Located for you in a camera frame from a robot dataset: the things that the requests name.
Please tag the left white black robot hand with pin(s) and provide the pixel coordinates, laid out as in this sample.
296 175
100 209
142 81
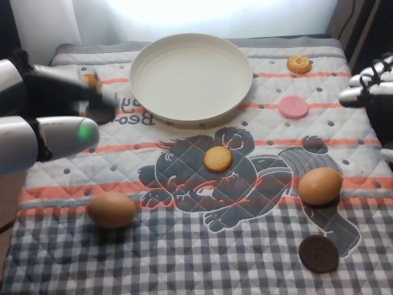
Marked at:
61 138

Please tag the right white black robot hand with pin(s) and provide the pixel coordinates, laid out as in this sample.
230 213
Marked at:
379 116

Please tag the brown egg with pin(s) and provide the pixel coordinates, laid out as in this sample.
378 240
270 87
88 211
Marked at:
320 186
110 210

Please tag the round cream plate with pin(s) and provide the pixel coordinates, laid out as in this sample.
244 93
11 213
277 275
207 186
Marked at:
190 77

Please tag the black round cookie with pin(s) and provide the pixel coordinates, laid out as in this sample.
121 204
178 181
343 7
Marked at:
99 118

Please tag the small golden cookie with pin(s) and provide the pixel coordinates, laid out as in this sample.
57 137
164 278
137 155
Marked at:
91 80

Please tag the pink sandwich cookie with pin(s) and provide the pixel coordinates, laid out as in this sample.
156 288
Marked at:
293 107

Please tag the swirl butter cookie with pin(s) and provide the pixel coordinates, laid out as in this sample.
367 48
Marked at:
299 64

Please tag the brown wooden cabinet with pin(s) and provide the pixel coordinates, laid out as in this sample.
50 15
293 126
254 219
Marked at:
353 24

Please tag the dark curtain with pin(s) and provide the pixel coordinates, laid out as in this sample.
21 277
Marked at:
7 24

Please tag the chocolate sandwich cookie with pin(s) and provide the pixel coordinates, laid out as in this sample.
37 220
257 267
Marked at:
318 253

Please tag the plain round butter cookie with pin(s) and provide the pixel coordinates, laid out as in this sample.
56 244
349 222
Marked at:
217 159

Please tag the grey bear print quilt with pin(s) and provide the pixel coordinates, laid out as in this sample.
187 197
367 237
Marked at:
196 261

